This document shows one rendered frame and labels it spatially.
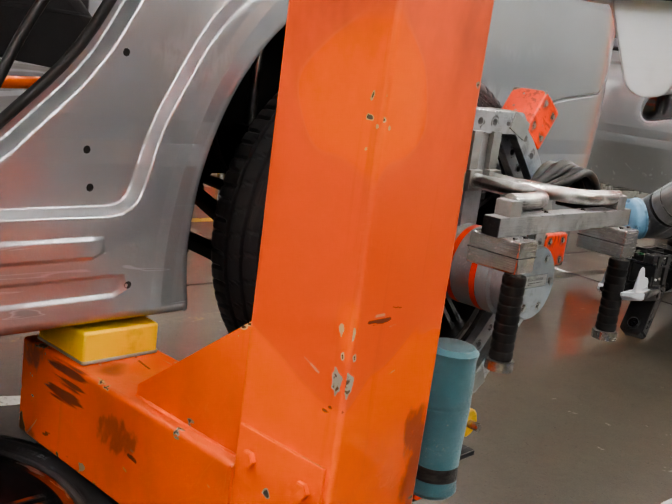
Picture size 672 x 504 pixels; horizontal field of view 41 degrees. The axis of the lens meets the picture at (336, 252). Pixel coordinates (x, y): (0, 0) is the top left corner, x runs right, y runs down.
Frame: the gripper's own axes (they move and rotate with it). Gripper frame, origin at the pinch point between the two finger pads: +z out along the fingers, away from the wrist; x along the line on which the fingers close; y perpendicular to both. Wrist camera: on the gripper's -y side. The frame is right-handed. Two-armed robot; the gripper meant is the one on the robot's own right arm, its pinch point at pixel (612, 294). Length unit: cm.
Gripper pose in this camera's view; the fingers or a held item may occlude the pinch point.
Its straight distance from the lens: 166.1
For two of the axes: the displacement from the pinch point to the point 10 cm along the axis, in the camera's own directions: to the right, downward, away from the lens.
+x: 7.2, 2.4, -6.5
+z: -6.8, 0.7, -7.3
